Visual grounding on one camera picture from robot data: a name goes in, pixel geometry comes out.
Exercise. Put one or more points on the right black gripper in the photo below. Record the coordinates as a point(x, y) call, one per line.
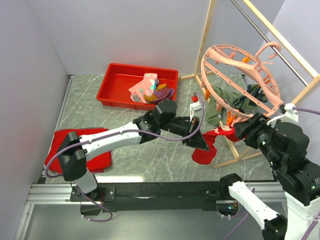
point(257, 121)

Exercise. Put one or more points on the olive green sock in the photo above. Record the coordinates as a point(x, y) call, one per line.
point(214, 111)

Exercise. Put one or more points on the wooden drying rack frame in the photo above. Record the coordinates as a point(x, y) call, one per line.
point(292, 23)

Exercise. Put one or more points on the pink patterned sock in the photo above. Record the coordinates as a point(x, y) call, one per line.
point(144, 88)

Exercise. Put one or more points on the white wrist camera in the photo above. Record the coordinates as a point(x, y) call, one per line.
point(288, 114)
point(194, 108)

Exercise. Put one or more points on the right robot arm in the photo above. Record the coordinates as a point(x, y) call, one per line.
point(284, 145)

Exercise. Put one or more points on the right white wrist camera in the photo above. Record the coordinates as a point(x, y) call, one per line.
point(288, 114)

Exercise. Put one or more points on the red sock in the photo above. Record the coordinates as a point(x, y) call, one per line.
point(205, 157)

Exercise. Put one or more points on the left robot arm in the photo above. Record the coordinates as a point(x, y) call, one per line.
point(76, 150)

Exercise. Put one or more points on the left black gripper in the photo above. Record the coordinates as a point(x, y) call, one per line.
point(198, 141)

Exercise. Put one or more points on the dark navy green sock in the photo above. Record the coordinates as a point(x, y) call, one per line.
point(244, 103)

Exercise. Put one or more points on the red plastic bin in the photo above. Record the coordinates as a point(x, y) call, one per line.
point(114, 90)

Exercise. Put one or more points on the pink round sock hanger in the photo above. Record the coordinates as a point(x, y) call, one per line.
point(232, 68)

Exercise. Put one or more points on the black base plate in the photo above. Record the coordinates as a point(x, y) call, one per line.
point(151, 196)

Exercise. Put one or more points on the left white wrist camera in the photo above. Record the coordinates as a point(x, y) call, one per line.
point(194, 108)

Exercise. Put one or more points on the metal hanging rod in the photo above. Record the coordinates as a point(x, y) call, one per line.
point(267, 40)

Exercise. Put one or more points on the mustard yellow sock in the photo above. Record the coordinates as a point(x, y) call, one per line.
point(160, 87)

